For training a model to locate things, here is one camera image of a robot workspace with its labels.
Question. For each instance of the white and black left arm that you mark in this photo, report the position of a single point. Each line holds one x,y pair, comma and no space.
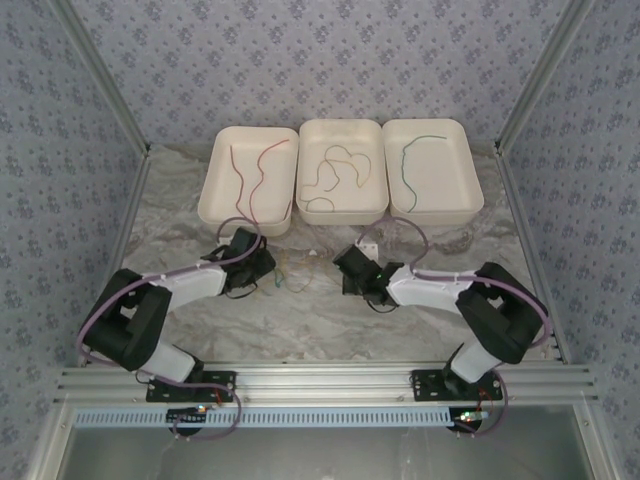
190,287

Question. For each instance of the small circuit board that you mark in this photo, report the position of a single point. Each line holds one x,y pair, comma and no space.
470,416
187,415

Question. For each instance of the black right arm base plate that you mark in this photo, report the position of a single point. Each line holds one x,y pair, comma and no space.
425,385

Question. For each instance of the cream plastic tray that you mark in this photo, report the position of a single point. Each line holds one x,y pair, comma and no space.
360,205
445,175
272,190

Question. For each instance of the grey metal panel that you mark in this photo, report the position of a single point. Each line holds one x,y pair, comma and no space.
320,455

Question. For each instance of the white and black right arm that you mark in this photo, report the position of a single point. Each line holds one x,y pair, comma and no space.
430,290

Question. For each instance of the aluminium frame rail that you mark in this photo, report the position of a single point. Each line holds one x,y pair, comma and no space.
600,445
108,75
50,445
522,225
119,250
540,75

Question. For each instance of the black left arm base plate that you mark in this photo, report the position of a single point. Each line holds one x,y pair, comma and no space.
227,376

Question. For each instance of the wide aluminium base rail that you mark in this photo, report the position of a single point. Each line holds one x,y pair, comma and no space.
320,382

